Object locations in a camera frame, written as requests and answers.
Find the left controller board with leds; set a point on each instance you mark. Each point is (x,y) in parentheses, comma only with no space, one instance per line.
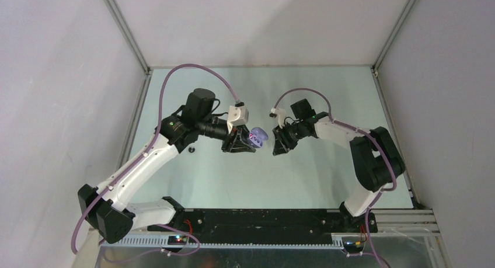
(177,240)

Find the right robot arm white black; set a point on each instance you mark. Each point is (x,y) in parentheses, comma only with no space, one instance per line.
(376,160)

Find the right controller board with leds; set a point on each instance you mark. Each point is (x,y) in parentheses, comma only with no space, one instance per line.
(354,247)

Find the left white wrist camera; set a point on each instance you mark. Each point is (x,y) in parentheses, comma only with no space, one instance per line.
(237,116)

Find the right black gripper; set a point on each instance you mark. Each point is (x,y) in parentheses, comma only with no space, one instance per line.
(282,144)

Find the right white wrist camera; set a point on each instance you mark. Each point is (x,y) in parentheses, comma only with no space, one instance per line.
(280,114)

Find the purple earbud charging case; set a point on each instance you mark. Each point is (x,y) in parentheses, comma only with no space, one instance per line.
(262,137)

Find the grey slotted cable duct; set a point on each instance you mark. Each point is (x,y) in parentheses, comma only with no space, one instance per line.
(162,241)

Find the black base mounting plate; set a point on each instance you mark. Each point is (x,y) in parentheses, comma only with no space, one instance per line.
(269,226)

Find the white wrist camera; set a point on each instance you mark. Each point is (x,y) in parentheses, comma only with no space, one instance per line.
(237,116)
(280,114)

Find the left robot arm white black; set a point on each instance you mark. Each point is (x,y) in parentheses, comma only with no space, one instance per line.
(107,207)

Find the controller board with leds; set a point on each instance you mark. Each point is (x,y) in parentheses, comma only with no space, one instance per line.
(354,247)
(177,240)

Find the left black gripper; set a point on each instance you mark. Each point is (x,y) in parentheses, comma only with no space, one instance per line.
(235,142)

